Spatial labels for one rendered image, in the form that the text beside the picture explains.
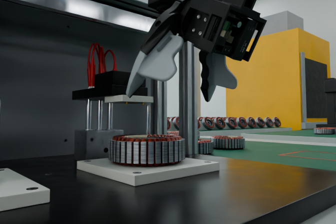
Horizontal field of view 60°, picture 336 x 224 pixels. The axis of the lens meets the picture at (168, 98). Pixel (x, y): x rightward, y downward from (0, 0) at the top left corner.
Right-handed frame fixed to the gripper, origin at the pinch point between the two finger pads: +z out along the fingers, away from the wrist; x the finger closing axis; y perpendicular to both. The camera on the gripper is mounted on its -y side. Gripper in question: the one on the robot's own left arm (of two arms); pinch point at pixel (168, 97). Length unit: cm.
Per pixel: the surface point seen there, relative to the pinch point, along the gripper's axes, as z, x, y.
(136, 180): 7.0, -7.6, 7.5
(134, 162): 8.1, -4.9, 3.2
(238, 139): 20, 49, -15
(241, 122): 69, 201, -106
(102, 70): 3.4, -1.1, -17.3
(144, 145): 5.7, -3.9, 3.0
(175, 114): 143, 272, -253
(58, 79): 10.3, -4.1, -28.1
